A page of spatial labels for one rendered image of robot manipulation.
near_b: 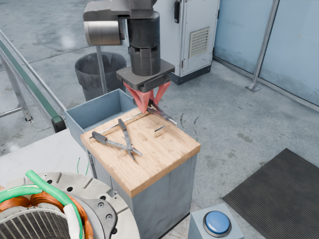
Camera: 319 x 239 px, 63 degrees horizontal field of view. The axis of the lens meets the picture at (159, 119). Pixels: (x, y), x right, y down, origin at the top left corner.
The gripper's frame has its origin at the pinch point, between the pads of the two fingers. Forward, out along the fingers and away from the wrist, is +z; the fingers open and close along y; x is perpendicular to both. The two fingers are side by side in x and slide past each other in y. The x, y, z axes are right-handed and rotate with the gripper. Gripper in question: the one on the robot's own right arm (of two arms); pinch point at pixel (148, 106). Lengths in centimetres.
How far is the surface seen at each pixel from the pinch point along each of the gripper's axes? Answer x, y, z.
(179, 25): -131, -139, 52
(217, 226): 25.4, 5.7, 8.8
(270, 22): -75, -194, 48
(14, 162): -43, 27, 35
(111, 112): -19.2, -0.8, 13.4
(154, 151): 6.4, 3.6, 6.7
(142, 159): 6.4, 7.0, 6.6
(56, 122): -58, 6, 38
